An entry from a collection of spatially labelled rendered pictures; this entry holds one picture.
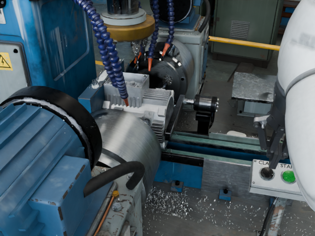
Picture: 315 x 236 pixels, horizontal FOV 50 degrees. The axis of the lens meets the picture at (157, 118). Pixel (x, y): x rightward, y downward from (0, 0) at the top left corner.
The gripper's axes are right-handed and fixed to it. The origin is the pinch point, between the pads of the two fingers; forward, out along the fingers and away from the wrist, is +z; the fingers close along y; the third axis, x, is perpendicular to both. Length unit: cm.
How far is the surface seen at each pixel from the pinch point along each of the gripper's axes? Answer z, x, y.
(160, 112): 15.3, -17.7, 31.2
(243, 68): 231, -235, 0
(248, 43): 156, -197, 1
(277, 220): 23.2, 6.1, -5.2
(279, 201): 17.2, 3.3, -4.4
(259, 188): 10.4, 3.7, 1.4
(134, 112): 17.3, -17.7, 39.7
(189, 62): 30, -53, 28
